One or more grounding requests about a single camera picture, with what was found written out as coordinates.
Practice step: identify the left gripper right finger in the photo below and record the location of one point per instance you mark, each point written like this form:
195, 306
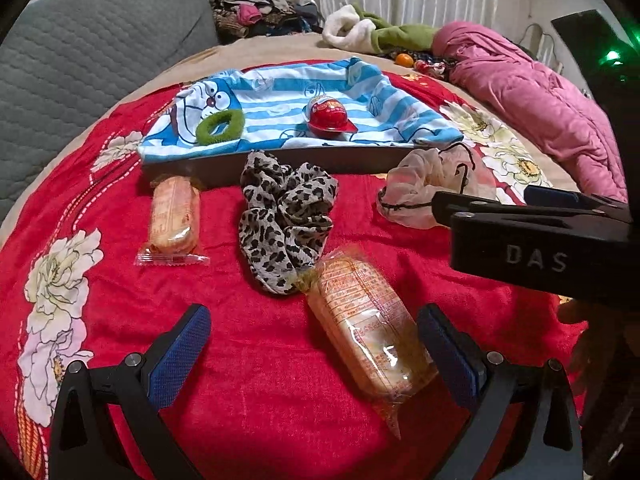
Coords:
523, 422

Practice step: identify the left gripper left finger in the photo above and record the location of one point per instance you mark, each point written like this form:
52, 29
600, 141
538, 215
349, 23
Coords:
84, 440

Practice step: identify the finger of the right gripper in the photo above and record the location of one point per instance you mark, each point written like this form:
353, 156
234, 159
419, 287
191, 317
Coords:
445, 204
540, 196

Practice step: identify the beige sheer scrunchie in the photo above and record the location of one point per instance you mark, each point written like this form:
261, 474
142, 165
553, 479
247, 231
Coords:
409, 189

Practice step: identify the red Kinder egg toy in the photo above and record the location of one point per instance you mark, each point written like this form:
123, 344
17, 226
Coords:
327, 117

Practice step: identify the large bread package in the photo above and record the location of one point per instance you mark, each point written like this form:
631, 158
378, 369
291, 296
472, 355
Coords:
370, 328

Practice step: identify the leopard print scrunchie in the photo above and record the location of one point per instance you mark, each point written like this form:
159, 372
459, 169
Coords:
284, 227

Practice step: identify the small bread package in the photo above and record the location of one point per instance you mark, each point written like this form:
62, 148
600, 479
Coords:
174, 230

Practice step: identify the green fuzzy hair scrunchie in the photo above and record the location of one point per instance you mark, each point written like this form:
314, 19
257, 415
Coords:
223, 126

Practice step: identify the pink quilted comforter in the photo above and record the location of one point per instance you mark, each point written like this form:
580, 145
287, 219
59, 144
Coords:
542, 105

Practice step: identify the colourful snack wrappers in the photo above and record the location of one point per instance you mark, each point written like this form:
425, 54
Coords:
438, 69

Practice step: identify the blue striped cartoon tray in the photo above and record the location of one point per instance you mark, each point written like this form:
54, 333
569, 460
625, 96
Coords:
273, 100

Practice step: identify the cluttered side desk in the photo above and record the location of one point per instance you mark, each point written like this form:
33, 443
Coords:
540, 46

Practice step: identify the orange fruit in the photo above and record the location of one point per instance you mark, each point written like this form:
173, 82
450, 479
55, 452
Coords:
404, 60

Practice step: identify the black television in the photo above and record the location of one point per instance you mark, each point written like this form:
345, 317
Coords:
608, 64

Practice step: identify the green and white garment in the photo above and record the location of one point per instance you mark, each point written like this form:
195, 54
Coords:
353, 29

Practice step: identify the beige bed sheet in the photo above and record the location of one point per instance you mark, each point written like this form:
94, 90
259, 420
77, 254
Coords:
261, 51

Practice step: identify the pile of clothes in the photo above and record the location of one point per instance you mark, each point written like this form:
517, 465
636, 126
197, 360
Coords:
243, 19

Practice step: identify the grey quilted headboard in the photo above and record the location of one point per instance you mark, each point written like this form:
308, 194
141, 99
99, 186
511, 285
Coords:
65, 63

